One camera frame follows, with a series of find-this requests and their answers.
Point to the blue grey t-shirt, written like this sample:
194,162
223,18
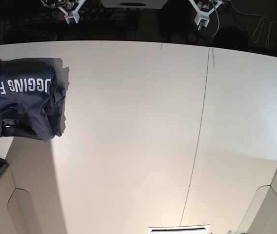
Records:
32,98

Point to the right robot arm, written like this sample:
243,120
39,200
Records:
68,7

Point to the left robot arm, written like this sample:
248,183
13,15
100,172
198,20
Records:
206,7

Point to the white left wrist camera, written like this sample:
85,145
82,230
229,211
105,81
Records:
201,20

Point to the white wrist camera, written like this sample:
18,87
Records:
201,20
72,17

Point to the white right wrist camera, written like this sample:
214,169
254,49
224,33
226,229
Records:
72,17

